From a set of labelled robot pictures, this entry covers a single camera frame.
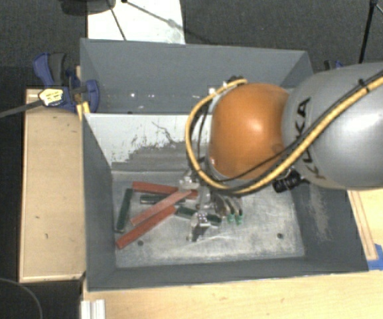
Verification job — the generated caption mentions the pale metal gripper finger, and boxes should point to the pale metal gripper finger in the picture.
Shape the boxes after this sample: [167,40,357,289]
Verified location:
[187,212,212,243]
[177,175,199,191]

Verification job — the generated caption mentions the dark green flat block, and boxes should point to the dark green flat block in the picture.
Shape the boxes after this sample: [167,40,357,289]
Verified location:
[115,187,134,234]
[175,205,220,227]
[139,194,166,206]

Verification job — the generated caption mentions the red-brown flat block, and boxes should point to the red-brown flat block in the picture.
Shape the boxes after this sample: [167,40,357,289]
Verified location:
[115,205,177,251]
[131,181,199,199]
[129,189,195,227]

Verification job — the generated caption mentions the grey metal bin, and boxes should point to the grey metal bin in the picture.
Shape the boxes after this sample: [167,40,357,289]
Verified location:
[79,37,370,292]

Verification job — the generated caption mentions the pale wood board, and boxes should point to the pale wood board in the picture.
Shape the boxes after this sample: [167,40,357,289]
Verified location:
[18,88,86,284]

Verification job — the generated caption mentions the black cylinder on white bracket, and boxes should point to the black cylinder on white bracket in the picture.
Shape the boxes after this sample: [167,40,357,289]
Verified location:
[271,170,303,194]

